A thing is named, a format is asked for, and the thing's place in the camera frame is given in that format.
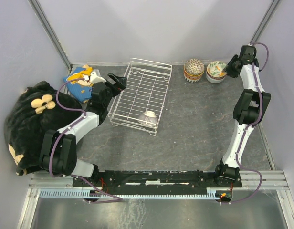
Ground white wire dish rack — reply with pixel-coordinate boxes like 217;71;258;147
108;58;172;136

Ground white bowl orange flower pattern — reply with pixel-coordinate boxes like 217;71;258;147
207;61;227;78

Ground white bowl red lattice pattern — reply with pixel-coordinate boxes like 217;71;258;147
207;72;226;81

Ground plain white ribbed bowl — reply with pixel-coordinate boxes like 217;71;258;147
207;75;225;84

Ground maroon tile pattern bowl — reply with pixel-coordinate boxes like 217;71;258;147
184;58;205;75

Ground yellow sun pattern bowl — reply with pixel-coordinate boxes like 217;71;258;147
184;70;204;81

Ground white bowl teal leaf pattern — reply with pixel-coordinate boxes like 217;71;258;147
185;76;200;83

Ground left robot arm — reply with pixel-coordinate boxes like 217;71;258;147
39;73;127;186

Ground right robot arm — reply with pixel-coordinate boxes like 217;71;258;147
213;44;271;187

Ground grey striped bowl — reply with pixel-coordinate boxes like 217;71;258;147
138;110;158;128

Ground black plush flower blanket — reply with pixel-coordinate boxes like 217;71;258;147
4;81;82;176

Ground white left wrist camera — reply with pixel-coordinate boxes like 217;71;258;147
89;71;106;84

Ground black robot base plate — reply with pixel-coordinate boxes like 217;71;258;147
86;170;242;196

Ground aluminium frame rails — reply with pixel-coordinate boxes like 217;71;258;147
17;0;294;229

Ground light blue cable duct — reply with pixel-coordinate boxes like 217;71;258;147
39;187;221;198

